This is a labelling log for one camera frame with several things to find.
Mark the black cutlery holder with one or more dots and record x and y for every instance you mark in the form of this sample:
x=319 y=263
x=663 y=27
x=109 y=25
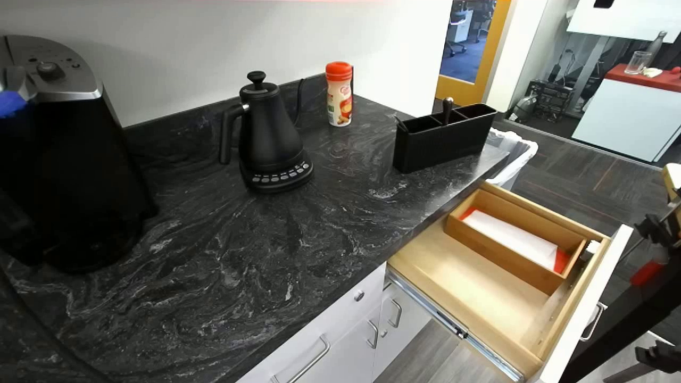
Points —
x=440 y=136

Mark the bamboo drawer organizer tray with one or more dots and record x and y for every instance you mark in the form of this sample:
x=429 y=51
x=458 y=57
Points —
x=510 y=206

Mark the open wooden drawer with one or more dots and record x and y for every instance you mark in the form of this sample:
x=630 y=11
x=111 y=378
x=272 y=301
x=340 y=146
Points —
x=526 y=319

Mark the black gooseneck electric kettle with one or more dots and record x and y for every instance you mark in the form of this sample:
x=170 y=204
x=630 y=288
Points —
x=271 y=154

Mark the orange-lidded creamer bottle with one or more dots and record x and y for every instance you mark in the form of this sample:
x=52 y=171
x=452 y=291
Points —
x=339 y=102

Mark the white lower cabinets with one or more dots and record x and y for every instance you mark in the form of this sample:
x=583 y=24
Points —
x=351 y=340

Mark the grey trash bin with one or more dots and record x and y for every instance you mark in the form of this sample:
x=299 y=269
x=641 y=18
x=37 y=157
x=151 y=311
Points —
x=517 y=154

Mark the black coffee maker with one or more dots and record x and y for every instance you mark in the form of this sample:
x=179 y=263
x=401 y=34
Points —
x=70 y=192

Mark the white red-topped counter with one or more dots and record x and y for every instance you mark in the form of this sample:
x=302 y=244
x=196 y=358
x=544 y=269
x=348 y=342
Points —
x=632 y=112

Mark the black camera tripod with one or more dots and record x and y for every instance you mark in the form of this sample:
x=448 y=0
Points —
x=653 y=290

